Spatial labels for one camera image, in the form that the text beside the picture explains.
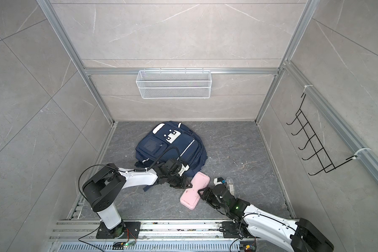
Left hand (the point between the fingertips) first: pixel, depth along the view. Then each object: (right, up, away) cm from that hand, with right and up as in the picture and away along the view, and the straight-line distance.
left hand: (191, 184), depth 85 cm
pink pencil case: (0, -6, -5) cm, 8 cm away
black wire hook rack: (+55, +16, -22) cm, 62 cm away
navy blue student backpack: (-15, +24, +16) cm, 32 cm away
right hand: (+4, -4, -3) cm, 7 cm away
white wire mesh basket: (-12, +61, +15) cm, 64 cm away
